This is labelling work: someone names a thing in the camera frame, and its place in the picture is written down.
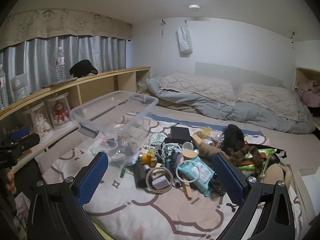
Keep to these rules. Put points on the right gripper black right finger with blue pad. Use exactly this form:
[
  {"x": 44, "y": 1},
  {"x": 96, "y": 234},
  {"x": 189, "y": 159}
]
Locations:
[{"x": 276, "y": 220}]

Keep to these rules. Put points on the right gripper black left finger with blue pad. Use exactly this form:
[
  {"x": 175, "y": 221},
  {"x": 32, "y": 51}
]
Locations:
[{"x": 56, "y": 210}]

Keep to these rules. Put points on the beige fluffy plush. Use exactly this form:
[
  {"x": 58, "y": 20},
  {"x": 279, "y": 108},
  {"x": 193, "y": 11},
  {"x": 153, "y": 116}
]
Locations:
[{"x": 277, "y": 172}]

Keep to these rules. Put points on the dark brown claw hair clip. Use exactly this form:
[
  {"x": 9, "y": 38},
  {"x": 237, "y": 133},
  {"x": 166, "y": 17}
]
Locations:
[{"x": 217, "y": 188}]

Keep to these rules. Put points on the green white snack bag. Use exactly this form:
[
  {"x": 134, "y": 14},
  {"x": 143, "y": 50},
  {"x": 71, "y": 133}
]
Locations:
[{"x": 266, "y": 155}]

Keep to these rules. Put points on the black fluffy item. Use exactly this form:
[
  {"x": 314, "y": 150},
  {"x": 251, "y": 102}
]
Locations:
[{"x": 233, "y": 139}]

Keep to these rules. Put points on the teal wet wipes pack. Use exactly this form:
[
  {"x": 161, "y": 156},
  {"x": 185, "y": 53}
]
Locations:
[{"x": 197, "y": 172}]

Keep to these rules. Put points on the wooden flat stick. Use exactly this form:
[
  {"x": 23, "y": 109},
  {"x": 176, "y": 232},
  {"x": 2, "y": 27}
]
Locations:
[{"x": 187, "y": 190}]

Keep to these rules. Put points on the brown yarn spool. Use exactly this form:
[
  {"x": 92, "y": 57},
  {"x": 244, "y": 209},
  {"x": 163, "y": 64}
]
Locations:
[{"x": 208, "y": 151}]

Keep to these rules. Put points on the clear plastic storage bin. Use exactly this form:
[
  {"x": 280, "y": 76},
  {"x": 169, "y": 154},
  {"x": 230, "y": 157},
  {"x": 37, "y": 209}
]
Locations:
[{"x": 116, "y": 123}]

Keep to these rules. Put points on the yellow small toy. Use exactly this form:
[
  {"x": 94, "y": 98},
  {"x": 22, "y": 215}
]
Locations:
[{"x": 148, "y": 158}]

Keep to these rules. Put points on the grey quilted blanket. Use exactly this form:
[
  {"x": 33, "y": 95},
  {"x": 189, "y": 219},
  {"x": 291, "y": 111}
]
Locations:
[{"x": 271, "y": 107}]

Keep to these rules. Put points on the white charger cube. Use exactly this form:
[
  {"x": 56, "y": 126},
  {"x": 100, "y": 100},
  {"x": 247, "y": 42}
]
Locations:
[{"x": 160, "y": 183}]

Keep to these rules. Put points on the black small box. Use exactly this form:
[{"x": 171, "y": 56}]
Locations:
[{"x": 179, "y": 135}]

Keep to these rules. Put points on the black cap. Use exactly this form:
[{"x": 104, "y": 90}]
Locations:
[{"x": 82, "y": 69}]

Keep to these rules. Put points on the clear water bottle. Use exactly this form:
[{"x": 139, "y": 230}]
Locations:
[{"x": 60, "y": 65}]

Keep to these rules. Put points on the grey curtain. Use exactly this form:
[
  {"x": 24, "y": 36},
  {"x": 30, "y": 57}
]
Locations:
[{"x": 40, "y": 58}]

